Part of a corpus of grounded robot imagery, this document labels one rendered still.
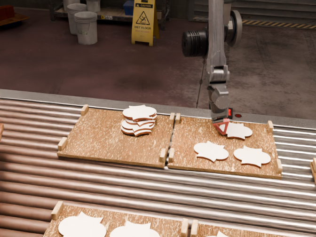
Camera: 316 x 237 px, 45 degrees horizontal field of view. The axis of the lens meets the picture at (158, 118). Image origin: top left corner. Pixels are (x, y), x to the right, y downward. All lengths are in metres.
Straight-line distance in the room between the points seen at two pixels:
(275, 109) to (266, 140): 2.23
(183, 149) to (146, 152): 0.14
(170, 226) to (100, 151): 0.45
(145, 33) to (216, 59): 3.69
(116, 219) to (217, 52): 0.70
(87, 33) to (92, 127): 3.61
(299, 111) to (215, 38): 2.51
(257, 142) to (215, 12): 0.53
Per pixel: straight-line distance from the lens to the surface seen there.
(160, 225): 1.18
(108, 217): 1.20
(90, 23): 5.12
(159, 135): 1.55
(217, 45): 1.45
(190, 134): 1.57
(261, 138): 1.60
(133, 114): 1.57
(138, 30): 5.12
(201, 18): 6.20
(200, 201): 1.29
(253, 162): 1.44
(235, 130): 1.60
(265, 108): 3.81
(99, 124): 1.63
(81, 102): 1.85
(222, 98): 1.42
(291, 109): 3.88
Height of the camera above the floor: 1.80
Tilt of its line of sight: 31 degrees down
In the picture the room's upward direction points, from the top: 1 degrees clockwise
